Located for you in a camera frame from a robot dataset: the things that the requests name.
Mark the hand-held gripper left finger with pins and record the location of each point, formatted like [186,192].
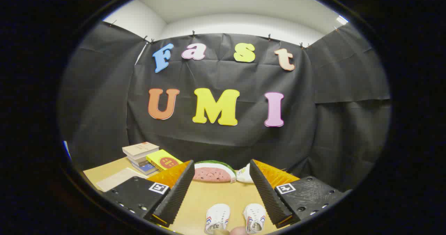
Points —
[177,193]

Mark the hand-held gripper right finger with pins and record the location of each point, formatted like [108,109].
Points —
[266,193]

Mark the white shoe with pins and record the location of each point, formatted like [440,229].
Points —
[255,216]
[216,216]

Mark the beige storage box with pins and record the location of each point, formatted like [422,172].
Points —
[118,179]

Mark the white plush toy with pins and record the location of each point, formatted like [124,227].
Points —
[245,175]

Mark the yellow book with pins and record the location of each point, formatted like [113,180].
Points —
[163,159]

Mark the watermelon slice plush toy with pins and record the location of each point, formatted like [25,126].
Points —
[212,174]

